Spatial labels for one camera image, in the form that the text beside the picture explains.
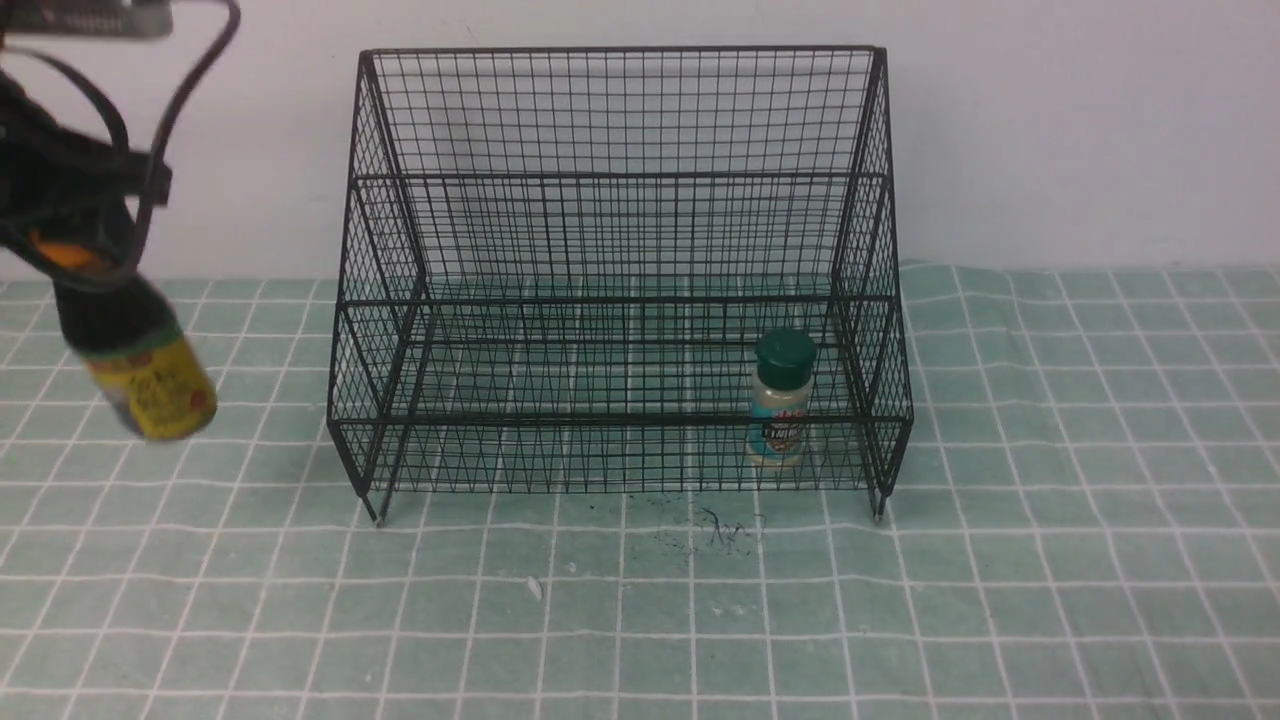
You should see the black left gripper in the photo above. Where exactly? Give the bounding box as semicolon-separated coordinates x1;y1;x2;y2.
3;76;173;291

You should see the dark sauce bottle orange cap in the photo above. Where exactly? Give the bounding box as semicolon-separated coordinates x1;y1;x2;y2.
54;274;218;442

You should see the seasoning jar green lid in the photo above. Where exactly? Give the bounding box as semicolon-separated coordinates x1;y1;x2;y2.
745;327;818;468

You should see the green checked tablecloth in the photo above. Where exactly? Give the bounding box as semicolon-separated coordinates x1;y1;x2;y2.
1;264;1279;719

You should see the black cable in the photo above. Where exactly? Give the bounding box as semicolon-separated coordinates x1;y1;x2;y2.
0;0;242;272

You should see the black wire mesh shelf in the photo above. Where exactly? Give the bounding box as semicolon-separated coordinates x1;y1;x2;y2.
326;45;914;524

